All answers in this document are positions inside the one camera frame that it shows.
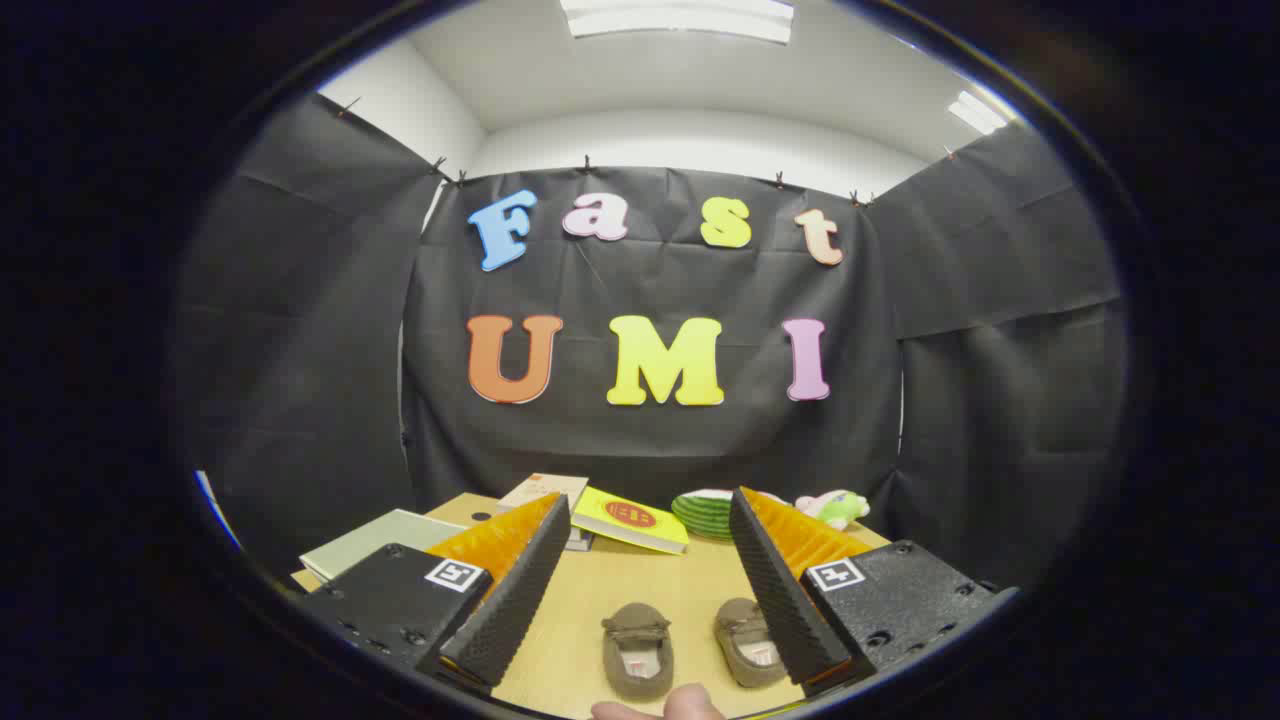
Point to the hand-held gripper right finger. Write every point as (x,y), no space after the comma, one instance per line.
(785,600)

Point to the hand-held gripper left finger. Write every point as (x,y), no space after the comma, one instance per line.
(510,600)

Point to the brown fuzzy shoe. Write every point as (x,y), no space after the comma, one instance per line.
(745,640)
(637,655)

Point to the pale fabric storage box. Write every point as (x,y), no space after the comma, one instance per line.
(380,535)

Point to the white cover book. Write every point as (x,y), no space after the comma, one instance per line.
(578,535)

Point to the pink and green plush toy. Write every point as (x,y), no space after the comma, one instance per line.
(835,508)

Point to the beige cover book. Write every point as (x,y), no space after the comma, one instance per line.
(540,490)

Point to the watermelon slice plush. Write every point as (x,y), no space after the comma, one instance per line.
(705,515)

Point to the yellow book with red circle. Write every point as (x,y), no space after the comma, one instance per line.
(630,520)

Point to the black backdrop cloth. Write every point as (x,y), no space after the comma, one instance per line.
(650,440)

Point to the small ceiling light panel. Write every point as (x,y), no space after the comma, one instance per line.
(977,112)

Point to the large ceiling light panel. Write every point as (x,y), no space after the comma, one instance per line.
(680,18)

